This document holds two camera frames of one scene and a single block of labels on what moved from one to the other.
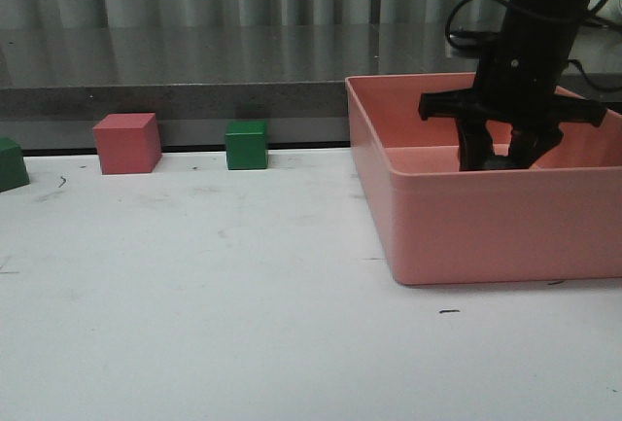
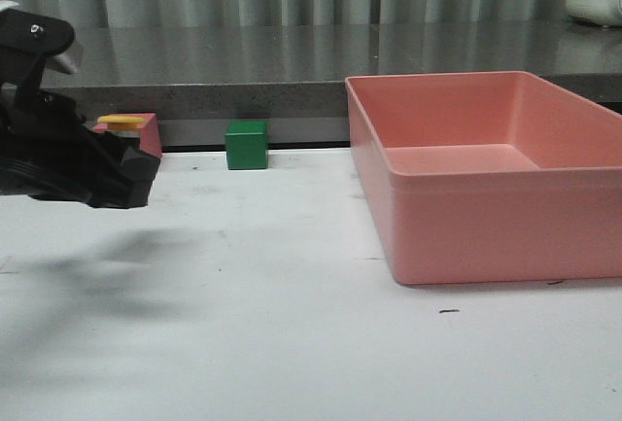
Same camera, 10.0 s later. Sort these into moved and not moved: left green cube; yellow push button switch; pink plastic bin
Moved: yellow push button switch
Not moved: pink plastic bin; left green cube
